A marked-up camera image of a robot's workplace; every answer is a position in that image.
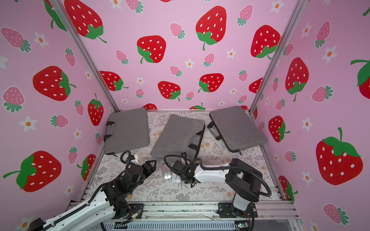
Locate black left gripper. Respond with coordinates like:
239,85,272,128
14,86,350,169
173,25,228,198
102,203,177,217
128,159,157,194

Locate grey laptop bag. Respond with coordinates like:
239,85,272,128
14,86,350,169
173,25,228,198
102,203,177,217
151,114,205,161
207,106,267,153
104,108,150,155

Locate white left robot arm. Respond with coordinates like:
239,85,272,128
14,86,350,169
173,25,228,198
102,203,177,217
28,151,157,231

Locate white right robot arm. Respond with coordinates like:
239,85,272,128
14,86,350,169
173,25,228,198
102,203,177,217
163,153,272,216

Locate white computer mouse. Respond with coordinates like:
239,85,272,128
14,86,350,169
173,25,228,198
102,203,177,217
172,173,181,184

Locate silver computer mouse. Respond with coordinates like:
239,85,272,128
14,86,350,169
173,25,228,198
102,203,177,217
161,163,172,180

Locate floral patterned table mat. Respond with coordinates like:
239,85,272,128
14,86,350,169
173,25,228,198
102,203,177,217
83,111,281,202

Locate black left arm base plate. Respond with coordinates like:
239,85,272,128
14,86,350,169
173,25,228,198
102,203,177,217
113,203,144,219

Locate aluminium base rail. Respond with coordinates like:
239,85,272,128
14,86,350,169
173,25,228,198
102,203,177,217
62,200,303,231

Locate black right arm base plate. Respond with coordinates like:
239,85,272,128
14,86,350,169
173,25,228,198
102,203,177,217
217,202,258,218

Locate aluminium frame post left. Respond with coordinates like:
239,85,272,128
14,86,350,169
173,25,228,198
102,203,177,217
50,0,120,112

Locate aluminium frame post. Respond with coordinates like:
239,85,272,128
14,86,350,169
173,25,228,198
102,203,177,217
50,0,120,112
249,0,308,116

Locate aluminium frame post right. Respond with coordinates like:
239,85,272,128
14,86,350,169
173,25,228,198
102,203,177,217
249,0,308,116

